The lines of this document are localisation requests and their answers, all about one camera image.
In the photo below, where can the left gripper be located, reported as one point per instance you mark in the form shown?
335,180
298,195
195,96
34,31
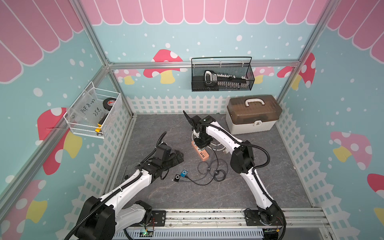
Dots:
180,159

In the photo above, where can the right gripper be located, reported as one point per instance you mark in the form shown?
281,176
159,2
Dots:
199,145

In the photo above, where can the blue mp3 player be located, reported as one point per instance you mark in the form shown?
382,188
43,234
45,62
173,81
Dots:
184,173

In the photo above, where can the black mp3 player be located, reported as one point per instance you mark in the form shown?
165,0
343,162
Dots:
177,178

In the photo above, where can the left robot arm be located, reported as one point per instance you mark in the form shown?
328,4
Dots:
100,218

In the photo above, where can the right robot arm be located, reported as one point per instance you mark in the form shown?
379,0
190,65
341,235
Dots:
242,162

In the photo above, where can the orange power strip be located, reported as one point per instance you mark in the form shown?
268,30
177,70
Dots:
203,154

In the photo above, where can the white storage box brown lid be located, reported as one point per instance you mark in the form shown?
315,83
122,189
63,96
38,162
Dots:
252,114

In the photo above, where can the socket bit set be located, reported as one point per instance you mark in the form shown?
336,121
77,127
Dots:
212,79

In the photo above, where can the black tape roll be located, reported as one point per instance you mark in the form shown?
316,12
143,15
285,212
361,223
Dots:
108,103

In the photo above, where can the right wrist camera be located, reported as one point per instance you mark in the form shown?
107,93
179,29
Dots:
196,134

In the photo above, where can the black wire mesh basket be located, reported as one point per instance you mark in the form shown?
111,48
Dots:
236,66

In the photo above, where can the clear acrylic wall bin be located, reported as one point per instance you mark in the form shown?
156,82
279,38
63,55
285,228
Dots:
87,110

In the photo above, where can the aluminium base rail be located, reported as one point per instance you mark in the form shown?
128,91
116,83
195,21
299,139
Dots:
220,224

